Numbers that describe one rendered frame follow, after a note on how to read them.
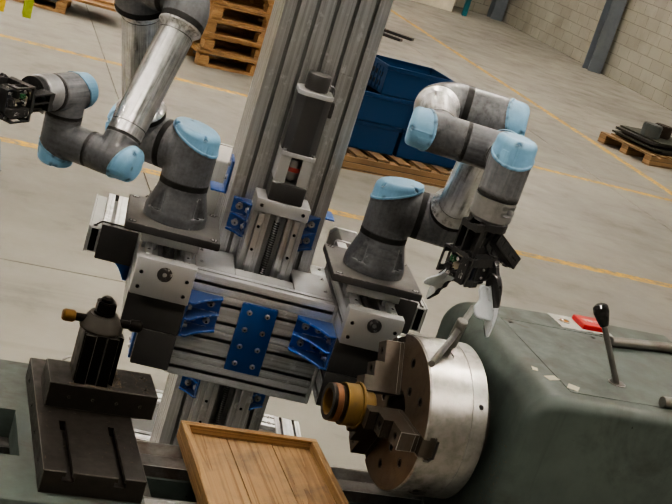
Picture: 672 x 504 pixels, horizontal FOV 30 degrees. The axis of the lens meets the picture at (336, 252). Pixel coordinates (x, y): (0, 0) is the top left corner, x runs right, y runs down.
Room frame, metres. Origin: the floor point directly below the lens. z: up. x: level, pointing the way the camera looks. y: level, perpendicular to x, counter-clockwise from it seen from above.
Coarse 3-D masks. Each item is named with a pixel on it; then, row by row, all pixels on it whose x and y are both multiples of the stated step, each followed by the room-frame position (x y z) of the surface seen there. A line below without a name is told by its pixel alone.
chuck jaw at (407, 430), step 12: (372, 408) 2.24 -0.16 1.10; (384, 408) 2.26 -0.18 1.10; (372, 420) 2.23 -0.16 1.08; (384, 420) 2.20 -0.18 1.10; (396, 420) 2.22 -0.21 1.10; (408, 420) 2.23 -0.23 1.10; (384, 432) 2.20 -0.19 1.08; (396, 432) 2.19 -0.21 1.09; (408, 432) 2.18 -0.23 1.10; (396, 444) 2.17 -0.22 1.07; (408, 444) 2.17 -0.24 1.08; (420, 444) 2.17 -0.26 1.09; (432, 444) 2.18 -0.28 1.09; (420, 456) 2.17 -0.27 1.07
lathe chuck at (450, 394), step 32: (416, 352) 2.30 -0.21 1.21; (416, 384) 2.26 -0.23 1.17; (448, 384) 2.23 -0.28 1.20; (416, 416) 2.22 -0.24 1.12; (448, 416) 2.19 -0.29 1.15; (384, 448) 2.30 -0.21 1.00; (448, 448) 2.18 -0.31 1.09; (384, 480) 2.25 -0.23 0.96; (416, 480) 2.18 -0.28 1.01; (448, 480) 2.20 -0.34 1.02
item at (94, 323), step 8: (88, 312) 2.16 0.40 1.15; (88, 320) 2.14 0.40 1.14; (96, 320) 2.14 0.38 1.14; (104, 320) 2.14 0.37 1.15; (112, 320) 2.15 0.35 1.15; (88, 328) 2.13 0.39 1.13; (96, 328) 2.13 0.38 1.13; (104, 328) 2.13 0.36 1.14; (112, 328) 2.14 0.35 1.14; (120, 328) 2.16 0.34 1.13; (104, 336) 2.13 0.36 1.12; (112, 336) 2.14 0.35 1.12
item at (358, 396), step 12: (336, 384) 2.26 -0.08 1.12; (348, 384) 2.26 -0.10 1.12; (360, 384) 2.28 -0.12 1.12; (324, 396) 2.28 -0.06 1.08; (336, 396) 2.23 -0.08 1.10; (348, 396) 2.24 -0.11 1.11; (360, 396) 2.25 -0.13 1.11; (372, 396) 2.28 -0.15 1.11; (324, 408) 2.27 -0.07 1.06; (336, 408) 2.22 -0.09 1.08; (348, 408) 2.23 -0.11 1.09; (360, 408) 2.24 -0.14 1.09; (336, 420) 2.23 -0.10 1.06; (348, 420) 2.23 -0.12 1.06; (360, 420) 2.23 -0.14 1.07
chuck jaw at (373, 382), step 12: (384, 348) 2.34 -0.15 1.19; (396, 348) 2.35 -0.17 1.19; (384, 360) 2.33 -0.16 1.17; (396, 360) 2.33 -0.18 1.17; (372, 372) 2.31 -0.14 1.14; (384, 372) 2.31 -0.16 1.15; (396, 372) 2.32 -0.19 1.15; (372, 384) 2.29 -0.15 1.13; (384, 384) 2.30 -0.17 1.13; (396, 384) 2.31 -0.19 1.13
